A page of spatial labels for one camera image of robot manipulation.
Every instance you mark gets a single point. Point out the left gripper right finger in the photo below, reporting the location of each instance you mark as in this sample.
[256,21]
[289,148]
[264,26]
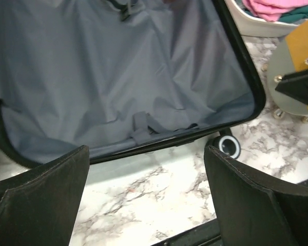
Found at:
[254,208]

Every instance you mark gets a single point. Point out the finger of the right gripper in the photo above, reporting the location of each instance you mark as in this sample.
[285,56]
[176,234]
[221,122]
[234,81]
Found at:
[295,85]

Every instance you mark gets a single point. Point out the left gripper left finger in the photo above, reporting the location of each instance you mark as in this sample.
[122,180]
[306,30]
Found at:
[39,206]

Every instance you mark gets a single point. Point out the white cylinder appliance orange lid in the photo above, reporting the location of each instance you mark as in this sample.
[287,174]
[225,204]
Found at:
[290,56]

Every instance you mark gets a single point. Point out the pink and teal kids suitcase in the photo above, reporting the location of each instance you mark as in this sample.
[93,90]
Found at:
[121,77]

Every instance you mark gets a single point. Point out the dark teal garment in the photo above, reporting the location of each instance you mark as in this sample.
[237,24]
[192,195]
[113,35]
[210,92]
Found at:
[290,17]

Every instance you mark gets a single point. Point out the white rectangular plastic basin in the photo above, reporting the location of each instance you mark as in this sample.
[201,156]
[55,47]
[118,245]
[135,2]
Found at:
[256,27]

